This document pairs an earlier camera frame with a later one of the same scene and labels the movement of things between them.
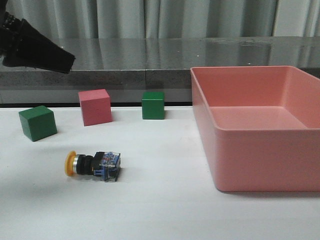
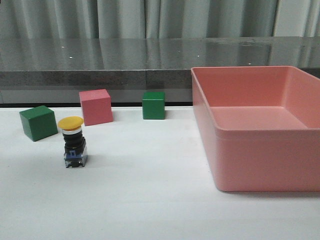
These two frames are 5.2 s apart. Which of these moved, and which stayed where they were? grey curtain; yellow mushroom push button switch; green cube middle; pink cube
Moved: yellow mushroom push button switch
Stayed: pink cube; green cube middle; grey curtain
